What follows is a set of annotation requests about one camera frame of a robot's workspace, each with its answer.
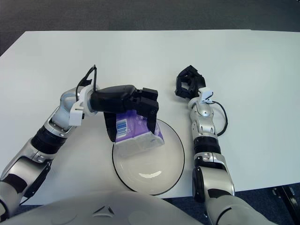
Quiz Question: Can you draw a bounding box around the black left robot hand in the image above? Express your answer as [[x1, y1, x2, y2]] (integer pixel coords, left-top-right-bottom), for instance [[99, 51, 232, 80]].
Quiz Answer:
[[90, 84, 159, 143]]

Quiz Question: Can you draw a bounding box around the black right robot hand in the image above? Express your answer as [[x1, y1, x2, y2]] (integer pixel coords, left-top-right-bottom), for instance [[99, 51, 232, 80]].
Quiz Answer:
[[174, 65, 207, 100]]

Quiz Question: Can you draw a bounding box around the purple tissue paper pack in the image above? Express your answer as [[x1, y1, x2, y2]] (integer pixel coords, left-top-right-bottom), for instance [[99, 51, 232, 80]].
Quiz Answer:
[[114, 110, 166, 159]]

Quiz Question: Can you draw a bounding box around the white plate with black rim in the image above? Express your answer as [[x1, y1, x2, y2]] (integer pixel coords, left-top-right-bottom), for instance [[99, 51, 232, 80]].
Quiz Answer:
[[112, 118, 186, 196]]

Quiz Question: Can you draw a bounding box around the grey robot torso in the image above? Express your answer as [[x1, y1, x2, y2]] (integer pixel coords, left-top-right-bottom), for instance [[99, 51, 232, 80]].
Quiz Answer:
[[4, 189, 209, 225]]

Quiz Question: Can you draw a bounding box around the white right wrist mount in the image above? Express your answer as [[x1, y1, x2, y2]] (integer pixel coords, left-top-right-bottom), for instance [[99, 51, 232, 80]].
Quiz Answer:
[[198, 87, 214, 104]]

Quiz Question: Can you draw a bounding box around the white wrist mount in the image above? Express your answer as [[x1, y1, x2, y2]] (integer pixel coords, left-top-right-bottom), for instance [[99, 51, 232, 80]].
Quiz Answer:
[[198, 87, 214, 104], [69, 88, 99, 127]]

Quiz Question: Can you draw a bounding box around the white left wrist mount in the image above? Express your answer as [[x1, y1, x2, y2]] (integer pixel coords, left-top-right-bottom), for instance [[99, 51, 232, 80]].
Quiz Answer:
[[69, 88, 99, 127]]

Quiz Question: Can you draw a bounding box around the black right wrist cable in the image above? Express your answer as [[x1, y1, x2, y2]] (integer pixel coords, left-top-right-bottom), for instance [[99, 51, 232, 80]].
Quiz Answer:
[[210, 100, 228, 136]]

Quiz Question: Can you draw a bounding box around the black frame under table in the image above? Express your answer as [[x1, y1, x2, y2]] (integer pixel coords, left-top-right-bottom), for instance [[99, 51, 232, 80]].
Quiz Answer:
[[271, 185, 300, 211]]

